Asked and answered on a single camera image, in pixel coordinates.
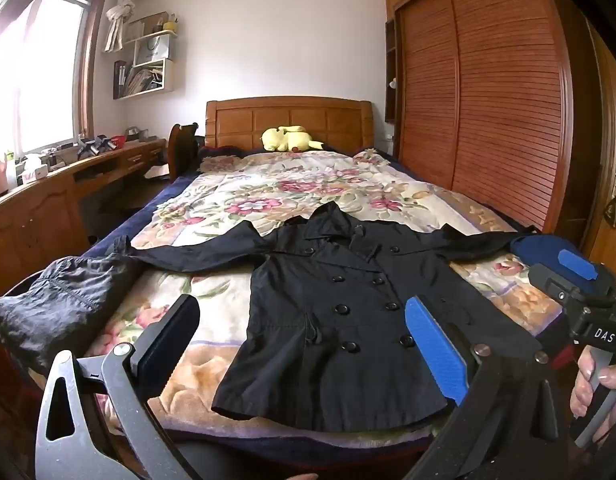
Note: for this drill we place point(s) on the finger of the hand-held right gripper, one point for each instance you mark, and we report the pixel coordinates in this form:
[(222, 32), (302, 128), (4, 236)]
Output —
[(550, 285), (578, 264)]

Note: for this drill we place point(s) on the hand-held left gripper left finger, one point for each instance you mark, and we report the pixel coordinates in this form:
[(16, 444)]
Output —
[(167, 340)]

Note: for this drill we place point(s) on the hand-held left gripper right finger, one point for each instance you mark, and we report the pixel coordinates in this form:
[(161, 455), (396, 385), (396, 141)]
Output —
[(435, 345)]

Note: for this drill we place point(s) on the black button coat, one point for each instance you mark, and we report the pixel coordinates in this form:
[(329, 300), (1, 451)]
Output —
[(328, 320)]

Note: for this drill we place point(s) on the person's right hand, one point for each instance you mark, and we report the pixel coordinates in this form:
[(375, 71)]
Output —
[(583, 385)]

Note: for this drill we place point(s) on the navy folded cloth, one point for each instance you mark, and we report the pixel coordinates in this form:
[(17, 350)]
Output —
[(533, 250)]

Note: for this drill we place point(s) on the wooden door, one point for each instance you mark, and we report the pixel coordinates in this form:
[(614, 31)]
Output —
[(608, 160)]

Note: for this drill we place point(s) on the dark grey folded garment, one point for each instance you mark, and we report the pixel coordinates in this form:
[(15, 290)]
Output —
[(52, 305)]

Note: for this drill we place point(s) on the wooden desk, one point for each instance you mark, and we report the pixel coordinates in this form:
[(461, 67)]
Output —
[(37, 220)]

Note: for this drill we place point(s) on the wooden slatted wardrobe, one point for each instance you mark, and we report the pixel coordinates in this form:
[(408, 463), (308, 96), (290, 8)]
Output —
[(488, 110)]

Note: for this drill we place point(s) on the wooden chair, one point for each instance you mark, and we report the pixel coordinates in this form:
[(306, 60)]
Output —
[(180, 150)]

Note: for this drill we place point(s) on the floral blanket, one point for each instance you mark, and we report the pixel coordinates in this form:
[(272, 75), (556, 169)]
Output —
[(288, 190)]

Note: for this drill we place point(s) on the black tool on stand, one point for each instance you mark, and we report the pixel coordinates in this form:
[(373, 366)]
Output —
[(92, 146)]

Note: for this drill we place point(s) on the metal pot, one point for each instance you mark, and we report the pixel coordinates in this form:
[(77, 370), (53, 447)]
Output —
[(136, 134)]

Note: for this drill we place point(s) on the white tissue box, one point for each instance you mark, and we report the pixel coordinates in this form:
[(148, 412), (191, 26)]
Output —
[(32, 171)]

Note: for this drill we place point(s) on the wooden bed headboard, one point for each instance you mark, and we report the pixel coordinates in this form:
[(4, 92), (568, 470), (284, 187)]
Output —
[(237, 125)]

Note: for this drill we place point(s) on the white bottle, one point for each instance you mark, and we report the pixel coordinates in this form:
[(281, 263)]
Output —
[(11, 172)]

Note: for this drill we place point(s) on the yellow plush toy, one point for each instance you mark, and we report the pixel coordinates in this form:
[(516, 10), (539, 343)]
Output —
[(288, 139)]

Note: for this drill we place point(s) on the white paper bag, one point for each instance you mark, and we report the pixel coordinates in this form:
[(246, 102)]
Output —
[(156, 47)]

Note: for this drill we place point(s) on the window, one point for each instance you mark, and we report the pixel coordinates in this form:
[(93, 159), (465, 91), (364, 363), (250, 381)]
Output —
[(42, 70)]

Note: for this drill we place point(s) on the tied beige curtain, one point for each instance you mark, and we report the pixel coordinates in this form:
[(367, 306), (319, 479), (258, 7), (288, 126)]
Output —
[(120, 10)]

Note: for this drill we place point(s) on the white wall shelf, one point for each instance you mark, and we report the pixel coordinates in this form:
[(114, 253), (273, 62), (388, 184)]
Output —
[(167, 80)]

